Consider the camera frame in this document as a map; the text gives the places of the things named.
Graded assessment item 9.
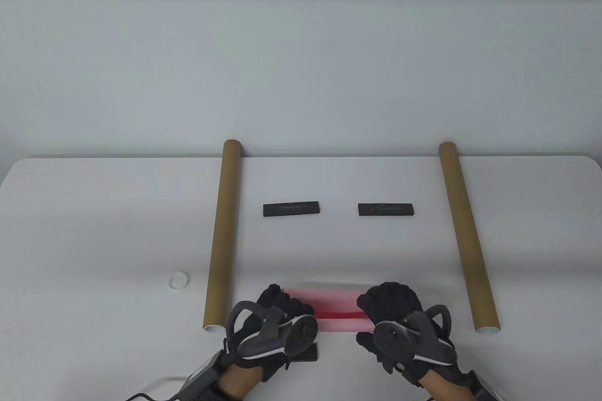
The person's left hand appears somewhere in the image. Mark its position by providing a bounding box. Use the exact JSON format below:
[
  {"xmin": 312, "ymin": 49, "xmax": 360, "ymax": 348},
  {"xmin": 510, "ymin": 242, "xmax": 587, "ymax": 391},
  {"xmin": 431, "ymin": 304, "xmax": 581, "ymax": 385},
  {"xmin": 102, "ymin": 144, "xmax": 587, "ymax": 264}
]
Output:
[{"xmin": 226, "ymin": 284, "xmax": 320, "ymax": 383}]

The brown cardboard mailing tube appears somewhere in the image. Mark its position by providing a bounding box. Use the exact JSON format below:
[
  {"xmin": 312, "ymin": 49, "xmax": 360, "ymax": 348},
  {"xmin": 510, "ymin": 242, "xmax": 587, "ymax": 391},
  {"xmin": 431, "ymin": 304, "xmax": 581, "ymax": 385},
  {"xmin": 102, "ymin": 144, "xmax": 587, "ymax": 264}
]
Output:
[
  {"xmin": 438, "ymin": 142, "xmax": 500, "ymax": 335},
  {"xmin": 202, "ymin": 140, "xmax": 244, "ymax": 332}
]

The person's right forearm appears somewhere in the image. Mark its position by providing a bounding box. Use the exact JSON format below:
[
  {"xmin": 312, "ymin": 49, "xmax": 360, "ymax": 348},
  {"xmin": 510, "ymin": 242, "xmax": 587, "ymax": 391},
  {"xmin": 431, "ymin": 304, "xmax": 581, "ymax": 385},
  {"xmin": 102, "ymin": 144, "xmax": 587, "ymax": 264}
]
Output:
[{"xmin": 423, "ymin": 368, "xmax": 475, "ymax": 401}]

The grey hand tracker controller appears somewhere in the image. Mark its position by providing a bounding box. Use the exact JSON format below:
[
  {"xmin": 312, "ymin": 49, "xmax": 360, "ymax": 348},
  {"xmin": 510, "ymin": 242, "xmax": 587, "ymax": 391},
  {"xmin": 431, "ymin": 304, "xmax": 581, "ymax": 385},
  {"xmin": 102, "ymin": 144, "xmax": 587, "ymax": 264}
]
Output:
[
  {"xmin": 226, "ymin": 301, "xmax": 319, "ymax": 359},
  {"xmin": 373, "ymin": 305, "xmax": 457, "ymax": 373}
]

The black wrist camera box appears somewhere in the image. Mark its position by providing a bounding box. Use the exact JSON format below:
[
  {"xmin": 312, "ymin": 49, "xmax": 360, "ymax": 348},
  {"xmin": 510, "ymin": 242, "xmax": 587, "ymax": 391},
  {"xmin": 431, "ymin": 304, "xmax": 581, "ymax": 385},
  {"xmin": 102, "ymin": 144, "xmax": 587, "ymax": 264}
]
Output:
[
  {"xmin": 468, "ymin": 370, "xmax": 507, "ymax": 401},
  {"xmin": 178, "ymin": 349, "xmax": 224, "ymax": 401}
]

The person's right hand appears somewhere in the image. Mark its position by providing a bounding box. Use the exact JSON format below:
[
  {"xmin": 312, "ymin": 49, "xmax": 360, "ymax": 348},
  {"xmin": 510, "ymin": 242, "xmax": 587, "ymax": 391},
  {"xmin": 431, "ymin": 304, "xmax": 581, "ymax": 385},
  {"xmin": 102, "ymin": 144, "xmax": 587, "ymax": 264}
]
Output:
[{"xmin": 356, "ymin": 282, "xmax": 471, "ymax": 387}]

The black cable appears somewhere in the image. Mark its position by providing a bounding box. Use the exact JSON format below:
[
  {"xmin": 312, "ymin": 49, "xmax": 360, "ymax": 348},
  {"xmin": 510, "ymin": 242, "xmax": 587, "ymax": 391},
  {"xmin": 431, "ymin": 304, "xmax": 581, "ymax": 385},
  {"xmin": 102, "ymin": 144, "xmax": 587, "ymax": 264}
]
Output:
[{"xmin": 127, "ymin": 392, "xmax": 182, "ymax": 401}]

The person's left forearm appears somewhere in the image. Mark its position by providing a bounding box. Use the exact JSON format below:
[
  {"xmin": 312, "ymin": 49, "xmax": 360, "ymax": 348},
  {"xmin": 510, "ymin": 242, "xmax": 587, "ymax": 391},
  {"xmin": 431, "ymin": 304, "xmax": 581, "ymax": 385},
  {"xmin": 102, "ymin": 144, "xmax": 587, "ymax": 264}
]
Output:
[{"xmin": 219, "ymin": 364, "xmax": 264, "ymax": 401}]

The pink paper sheet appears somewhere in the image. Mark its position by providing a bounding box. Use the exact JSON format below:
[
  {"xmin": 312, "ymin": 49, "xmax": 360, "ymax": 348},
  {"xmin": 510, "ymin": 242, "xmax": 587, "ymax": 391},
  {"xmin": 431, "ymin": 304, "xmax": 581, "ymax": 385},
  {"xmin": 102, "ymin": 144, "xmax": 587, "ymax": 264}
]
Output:
[{"xmin": 281, "ymin": 287, "xmax": 377, "ymax": 332}]

